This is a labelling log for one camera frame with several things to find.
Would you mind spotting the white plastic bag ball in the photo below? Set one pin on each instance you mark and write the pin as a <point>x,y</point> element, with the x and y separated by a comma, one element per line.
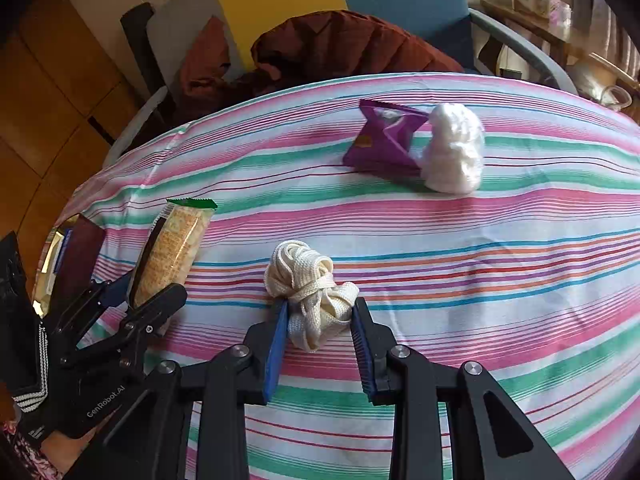
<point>450,155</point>

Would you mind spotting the dark red gift box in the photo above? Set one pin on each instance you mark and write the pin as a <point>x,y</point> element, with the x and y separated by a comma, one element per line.
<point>82,255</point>

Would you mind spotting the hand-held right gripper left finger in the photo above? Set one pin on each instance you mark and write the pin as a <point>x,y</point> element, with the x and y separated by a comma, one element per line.
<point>277,350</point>

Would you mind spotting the plain purple snack packet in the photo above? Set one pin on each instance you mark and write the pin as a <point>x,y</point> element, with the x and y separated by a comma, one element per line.
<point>385,150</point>

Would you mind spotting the person's left forearm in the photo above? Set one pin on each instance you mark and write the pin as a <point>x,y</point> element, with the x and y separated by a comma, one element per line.
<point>25,455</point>

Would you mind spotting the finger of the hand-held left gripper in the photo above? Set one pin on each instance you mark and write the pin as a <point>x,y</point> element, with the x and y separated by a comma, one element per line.
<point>117,290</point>
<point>160,305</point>

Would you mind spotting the pale striped curtain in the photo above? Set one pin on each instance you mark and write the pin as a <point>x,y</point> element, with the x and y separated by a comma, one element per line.
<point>605,5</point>

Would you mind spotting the striped tablecloth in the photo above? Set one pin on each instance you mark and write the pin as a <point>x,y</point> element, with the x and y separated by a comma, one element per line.
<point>500,285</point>

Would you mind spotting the wooden side table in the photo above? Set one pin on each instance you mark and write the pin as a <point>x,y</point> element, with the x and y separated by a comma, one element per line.
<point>540,30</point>

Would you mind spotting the cracker packet green ends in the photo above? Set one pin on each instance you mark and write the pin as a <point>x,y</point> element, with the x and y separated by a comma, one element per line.
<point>175,245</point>

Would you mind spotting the wooden cabinet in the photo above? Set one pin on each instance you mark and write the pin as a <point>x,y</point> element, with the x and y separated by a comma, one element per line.
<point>45,110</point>

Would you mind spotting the blue chair grey armrests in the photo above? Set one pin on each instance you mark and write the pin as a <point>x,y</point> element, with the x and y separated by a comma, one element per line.
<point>400,0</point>

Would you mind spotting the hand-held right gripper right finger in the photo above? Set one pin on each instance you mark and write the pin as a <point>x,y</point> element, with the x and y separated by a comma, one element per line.
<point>361,350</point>

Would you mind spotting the grey panel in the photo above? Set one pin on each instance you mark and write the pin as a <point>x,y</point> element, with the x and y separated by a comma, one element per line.
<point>185,20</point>

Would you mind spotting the brown jacket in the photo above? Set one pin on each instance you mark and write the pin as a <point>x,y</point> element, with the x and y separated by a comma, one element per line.
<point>350,45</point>

